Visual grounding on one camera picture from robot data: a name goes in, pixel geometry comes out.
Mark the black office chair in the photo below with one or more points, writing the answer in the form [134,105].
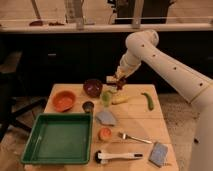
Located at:
[7,87]

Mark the cream block on table edge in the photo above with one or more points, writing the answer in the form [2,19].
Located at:
[110,79]

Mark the silver fork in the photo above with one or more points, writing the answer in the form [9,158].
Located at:
[126,136]

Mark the blue sponge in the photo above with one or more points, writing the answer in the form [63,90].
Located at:
[158,154]

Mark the dark red grape bunch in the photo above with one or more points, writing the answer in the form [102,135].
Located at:
[120,83]

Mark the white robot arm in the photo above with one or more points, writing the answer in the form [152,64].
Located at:
[194,87]

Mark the green plastic tray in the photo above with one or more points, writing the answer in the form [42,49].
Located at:
[59,139]

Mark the blue grey cloth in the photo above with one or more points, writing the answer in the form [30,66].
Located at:
[105,117]

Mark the orange bowl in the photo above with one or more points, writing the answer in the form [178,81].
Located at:
[63,100]

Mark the orange round fruit toy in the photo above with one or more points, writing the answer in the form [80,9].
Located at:
[104,134]

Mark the small dark metal cup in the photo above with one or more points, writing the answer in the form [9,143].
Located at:
[88,107]

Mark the yellow banana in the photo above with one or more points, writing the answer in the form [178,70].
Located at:
[119,99]

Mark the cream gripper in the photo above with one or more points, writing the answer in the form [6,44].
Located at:
[119,74]

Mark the green pepper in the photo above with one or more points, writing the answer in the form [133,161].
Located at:
[149,101]

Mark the green plastic cup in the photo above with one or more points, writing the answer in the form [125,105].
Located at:
[106,98]

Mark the white handled dish brush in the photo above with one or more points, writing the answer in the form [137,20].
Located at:
[103,157]

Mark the pale green round slice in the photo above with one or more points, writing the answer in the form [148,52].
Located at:
[112,90]

